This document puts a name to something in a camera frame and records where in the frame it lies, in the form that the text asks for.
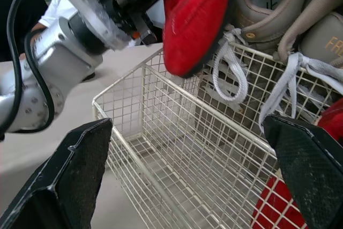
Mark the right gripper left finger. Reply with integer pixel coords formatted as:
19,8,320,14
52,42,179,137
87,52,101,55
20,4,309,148
0,117,114,229

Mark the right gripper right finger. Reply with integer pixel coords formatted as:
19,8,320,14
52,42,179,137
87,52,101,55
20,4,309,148
263,114,343,229

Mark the small red shoe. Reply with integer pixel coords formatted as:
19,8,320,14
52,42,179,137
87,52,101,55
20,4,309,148
251,99,343,229
161,0,233,78

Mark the person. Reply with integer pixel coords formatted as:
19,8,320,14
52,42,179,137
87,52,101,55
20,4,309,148
29,0,81,36

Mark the large grey-tan laced sneaker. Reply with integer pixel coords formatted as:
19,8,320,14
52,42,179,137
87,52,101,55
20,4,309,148
196,0,315,133
258,0,343,135

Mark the cream wire basket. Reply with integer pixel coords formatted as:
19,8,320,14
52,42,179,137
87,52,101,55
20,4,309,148
92,40,343,229

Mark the black cable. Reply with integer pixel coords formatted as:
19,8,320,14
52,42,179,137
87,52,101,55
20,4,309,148
0,0,56,136

